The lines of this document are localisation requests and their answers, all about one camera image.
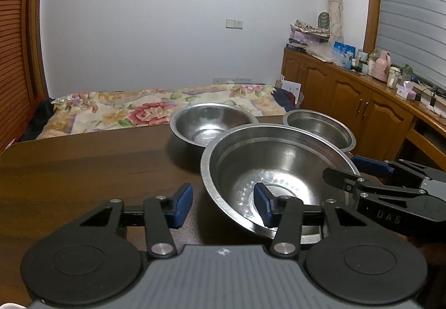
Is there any large steel bowl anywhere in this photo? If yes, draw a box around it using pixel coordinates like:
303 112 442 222
200 123 359 239

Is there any small steel bowl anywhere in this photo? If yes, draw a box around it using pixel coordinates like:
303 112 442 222
283 109 356 153

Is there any wooden sideboard cabinet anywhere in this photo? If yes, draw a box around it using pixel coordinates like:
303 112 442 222
281 49 445 169

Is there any pink tissue box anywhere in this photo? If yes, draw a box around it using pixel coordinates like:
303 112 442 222
396 85 416 100

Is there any pink thermos jug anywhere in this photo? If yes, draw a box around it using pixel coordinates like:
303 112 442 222
372 50 392 82

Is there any white paper bag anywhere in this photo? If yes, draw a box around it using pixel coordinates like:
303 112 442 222
277 75 302 107

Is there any blue printed box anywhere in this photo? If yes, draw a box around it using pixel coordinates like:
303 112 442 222
333 42 356 70

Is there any floral bed quilt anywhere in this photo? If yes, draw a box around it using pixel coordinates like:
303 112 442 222
37 84 286 140

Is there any grey window blind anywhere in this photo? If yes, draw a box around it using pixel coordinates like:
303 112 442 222
376 0 446 88

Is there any stack of folded fabrics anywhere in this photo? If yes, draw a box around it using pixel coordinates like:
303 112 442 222
289 20 329 47

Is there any black cloth on bed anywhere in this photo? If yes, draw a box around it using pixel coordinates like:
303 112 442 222
18 98 54 142

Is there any brown louvered wardrobe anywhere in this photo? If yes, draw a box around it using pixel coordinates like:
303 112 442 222
1 0 49 150

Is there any wall socket strip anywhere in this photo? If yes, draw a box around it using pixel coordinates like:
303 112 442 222
212 77 253 85

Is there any white wall switch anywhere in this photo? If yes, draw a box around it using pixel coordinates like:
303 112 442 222
225 19 243 30

